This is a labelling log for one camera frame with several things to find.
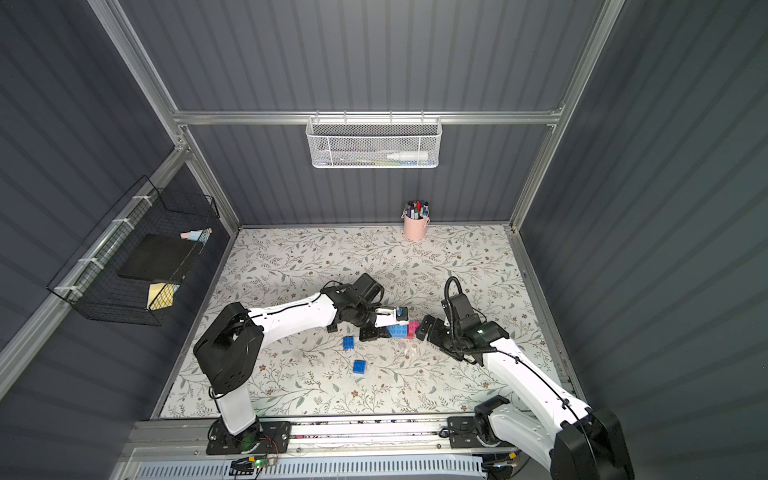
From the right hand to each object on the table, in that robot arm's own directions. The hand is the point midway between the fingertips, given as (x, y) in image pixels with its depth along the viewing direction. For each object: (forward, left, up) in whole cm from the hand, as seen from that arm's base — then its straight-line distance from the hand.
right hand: (428, 339), depth 82 cm
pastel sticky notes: (+22, +65, +19) cm, 71 cm away
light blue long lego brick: (+3, +8, -1) cm, 9 cm away
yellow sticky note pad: (-2, +58, +26) cm, 64 cm away
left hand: (+3, +10, -2) cm, 11 cm away
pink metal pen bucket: (+45, +2, -2) cm, 45 cm away
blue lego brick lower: (-5, +20, -7) cm, 21 cm away
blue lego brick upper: (+2, +23, -7) cm, 24 cm away
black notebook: (+11, +69, +22) cm, 73 cm away
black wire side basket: (0, +74, +27) cm, 78 cm away
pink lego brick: (+4, +5, -3) cm, 7 cm away
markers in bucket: (+47, +2, +5) cm, 48 cm away
